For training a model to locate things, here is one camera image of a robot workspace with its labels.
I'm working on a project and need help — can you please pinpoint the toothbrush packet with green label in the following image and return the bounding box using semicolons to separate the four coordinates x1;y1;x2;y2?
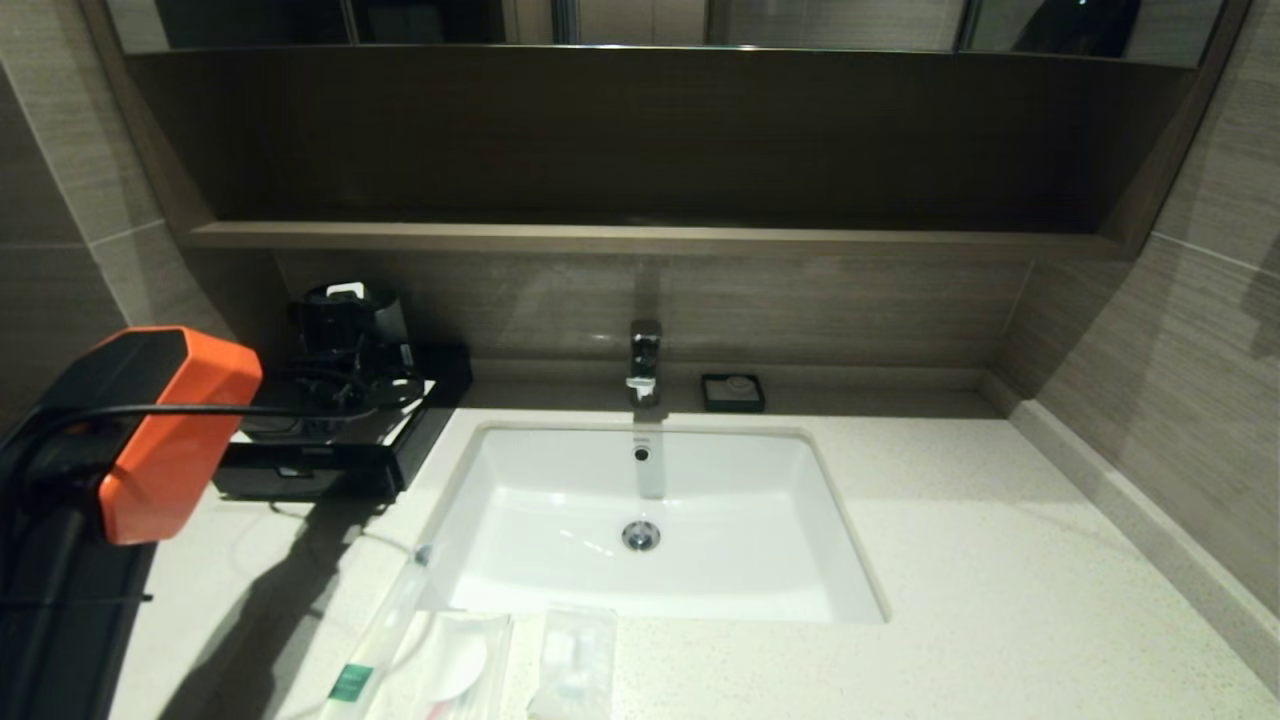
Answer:
320;545;441;720

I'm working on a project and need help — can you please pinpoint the black amenity drawer box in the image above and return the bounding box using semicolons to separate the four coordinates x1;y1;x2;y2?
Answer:
212;345;476;501

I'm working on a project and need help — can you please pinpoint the clear packet with cotton swabs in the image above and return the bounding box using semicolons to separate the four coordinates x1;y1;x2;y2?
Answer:
527;605;619;720

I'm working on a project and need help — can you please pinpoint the chrome faucet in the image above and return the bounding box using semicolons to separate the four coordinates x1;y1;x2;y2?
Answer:
627;321;664;409

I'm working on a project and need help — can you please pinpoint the grey plastic cup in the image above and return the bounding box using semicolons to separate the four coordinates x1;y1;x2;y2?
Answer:
364;289;412;347

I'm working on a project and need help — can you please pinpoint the black soap dish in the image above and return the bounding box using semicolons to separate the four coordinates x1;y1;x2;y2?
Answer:
701;374;766;415

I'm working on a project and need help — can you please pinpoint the white sink basin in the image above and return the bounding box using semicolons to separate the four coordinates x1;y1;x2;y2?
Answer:
420;425;889;623

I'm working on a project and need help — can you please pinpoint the clear packet with white disc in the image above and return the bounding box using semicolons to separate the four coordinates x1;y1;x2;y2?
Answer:
365;610;516;720

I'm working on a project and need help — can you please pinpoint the wall mirror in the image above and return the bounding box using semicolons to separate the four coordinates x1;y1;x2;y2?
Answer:
105;0;1226;71

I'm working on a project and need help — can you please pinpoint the brown wooden shelf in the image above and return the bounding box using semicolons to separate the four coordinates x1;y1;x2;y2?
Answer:
185;222;1126;263

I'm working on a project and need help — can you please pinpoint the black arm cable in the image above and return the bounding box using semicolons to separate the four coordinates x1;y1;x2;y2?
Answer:
0;368;427;443

